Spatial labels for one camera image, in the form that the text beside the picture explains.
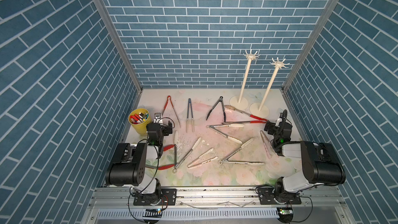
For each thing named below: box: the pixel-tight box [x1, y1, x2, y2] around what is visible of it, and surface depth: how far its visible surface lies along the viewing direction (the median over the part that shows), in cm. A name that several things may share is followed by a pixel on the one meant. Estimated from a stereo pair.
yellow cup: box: [128, 107, 151, 136], surface depth 90 cm
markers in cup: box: [129, 112, 149, 125], surface depth 92 cm
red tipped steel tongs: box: [145, 144, 175, 171], surface depth 85 cm
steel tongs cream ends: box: [218, 137, 266, 167], surface depth 86 cm
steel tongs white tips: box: [172, 130, 203, 174], surface depth 86 cm
